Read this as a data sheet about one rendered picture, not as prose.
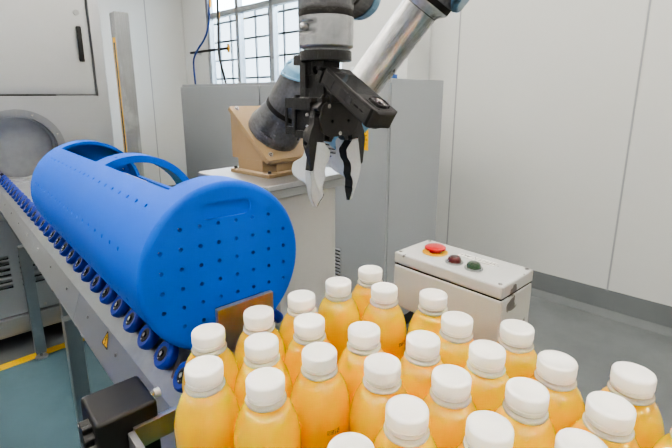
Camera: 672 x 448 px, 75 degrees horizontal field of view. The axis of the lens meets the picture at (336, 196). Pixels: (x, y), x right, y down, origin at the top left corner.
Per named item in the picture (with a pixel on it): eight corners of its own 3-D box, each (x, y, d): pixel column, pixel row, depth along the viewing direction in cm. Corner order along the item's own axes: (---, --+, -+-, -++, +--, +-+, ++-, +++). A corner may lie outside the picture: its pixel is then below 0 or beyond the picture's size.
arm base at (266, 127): (286, 117, 133) (301, 91, 128) (305, 153, 126) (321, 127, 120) (241, 110, 124) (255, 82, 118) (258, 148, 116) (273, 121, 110)
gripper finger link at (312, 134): (321, 173, 63) (332, 112, 62) (329, 174, 61) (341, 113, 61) (295, 168, 59) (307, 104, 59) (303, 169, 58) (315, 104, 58)
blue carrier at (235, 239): (137, 223, 147) (131, 138, 141) (298, 320, 84) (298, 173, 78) (36, 240, 128) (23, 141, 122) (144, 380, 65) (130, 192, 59)
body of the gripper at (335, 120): (323, 135, 69) (323, 55, 67) (362, 139, 63) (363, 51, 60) (283, 138, 64) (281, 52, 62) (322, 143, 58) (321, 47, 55)
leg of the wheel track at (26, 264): (47, 352, 239) (29, 243, 225) (49, 357, 235) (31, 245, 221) (34, 357, 235) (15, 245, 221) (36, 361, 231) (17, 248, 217)
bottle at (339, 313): (350, 375, 75) (350, 279, 71) (366, 401, 69) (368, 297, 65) (311, 384, 73) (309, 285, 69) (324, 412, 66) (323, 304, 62)
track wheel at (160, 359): (176, 336, 72) (166, 332, 71) (183, 355, 69) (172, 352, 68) (159, 356, 72) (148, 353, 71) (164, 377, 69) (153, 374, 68)
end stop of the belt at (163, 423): (364, 330, 80) (364, 315, 79) (367, 332, 79) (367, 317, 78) (134, 447, 53) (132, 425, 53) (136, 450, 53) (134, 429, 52)
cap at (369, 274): (376, 286, 69) (377, 275, 68) (354, 281, 70) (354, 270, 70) (385, 277, 72) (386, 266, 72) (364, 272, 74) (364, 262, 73)
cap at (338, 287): (345, 285, 69) (345, 274, 69) (355, 295, 66) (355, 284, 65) (322, 288, 68) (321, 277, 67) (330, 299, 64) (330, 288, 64)
